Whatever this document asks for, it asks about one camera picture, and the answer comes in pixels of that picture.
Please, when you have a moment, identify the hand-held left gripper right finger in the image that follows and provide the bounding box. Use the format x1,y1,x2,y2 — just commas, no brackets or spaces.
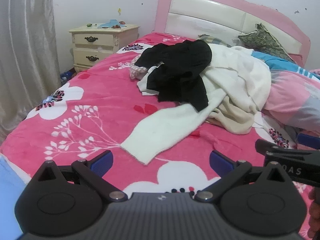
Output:
194,150,293,203

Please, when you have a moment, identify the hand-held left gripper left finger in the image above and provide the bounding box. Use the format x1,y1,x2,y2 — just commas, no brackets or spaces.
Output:
31,150,128,203

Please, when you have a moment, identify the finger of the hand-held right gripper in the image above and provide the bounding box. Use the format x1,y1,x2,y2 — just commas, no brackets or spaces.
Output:
297,133,320,147
255,139,320,155

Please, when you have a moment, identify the black printed t-shirt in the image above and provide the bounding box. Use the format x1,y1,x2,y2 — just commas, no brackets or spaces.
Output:
135,40,213,113

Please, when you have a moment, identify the person's right hand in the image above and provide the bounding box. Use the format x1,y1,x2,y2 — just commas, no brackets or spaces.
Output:
308,187,320,239

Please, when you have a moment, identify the cream garment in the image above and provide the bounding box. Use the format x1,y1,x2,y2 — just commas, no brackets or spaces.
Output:
206,94,259,135

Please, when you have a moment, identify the pink patchwork quilt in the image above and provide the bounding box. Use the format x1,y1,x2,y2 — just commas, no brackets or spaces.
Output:
251,50,320,145

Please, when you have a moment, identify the white knit sweater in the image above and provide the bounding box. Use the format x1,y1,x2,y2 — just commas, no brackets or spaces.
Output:
120,44,273,166

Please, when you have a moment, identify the pink floral blanket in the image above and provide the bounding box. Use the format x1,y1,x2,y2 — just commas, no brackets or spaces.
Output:
0,32,320,240

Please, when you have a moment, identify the white cloth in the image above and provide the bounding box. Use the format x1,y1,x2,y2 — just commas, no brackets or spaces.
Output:
136,64,165,97

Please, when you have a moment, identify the blue packet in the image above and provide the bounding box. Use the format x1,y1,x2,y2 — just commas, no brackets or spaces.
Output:
60,67,78,83

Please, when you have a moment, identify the pink checked knit garment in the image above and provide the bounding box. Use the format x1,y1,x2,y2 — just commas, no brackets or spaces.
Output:
129,54,148,80

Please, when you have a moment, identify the light blue cloth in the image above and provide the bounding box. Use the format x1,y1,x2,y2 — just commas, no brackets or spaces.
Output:
0,155,27,240

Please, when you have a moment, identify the green floral pillow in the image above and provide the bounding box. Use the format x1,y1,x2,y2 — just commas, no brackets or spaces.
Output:
237,23,298,64

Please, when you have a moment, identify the plaid pillow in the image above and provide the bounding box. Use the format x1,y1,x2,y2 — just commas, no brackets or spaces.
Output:
197,34,232,47

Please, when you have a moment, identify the cream nightstand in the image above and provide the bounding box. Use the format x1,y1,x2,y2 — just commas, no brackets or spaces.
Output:
69,24,140,73

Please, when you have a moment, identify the grey curtain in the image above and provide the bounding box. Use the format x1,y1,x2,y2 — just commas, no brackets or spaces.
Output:
0,0,62,143

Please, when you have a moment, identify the blue paper sheet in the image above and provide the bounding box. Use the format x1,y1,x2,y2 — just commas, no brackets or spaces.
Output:
97,19,128,28

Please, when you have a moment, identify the pink bed headboard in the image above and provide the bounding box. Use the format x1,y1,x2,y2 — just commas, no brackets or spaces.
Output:
152,0,312,67

